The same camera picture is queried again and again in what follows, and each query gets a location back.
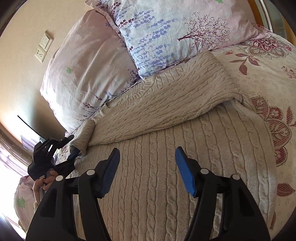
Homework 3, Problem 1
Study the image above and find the beige cable-knit sweater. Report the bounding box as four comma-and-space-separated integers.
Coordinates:
75, 52, 276, 240

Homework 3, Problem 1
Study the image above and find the person's left hand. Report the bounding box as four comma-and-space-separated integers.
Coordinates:
33, 171, 58, 204

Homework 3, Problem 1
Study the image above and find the pink floral pillow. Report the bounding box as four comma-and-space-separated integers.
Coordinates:
40, 9, 140, 133

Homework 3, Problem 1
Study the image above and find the blue lavender print pillow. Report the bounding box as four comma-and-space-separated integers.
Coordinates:
86, 0, 259, 78

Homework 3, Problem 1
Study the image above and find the floral bed sheet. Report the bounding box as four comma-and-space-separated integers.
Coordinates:
53, 22, 296, 239

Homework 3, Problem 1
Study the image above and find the wooden headboard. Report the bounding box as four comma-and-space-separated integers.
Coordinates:
248, 0, 295, 45

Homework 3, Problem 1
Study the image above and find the white wall socket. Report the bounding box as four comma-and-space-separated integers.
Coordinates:
35, 47, 46, 63

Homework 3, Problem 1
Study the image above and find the white wall switch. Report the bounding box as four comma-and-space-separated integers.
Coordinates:
39, 32, 53, 52

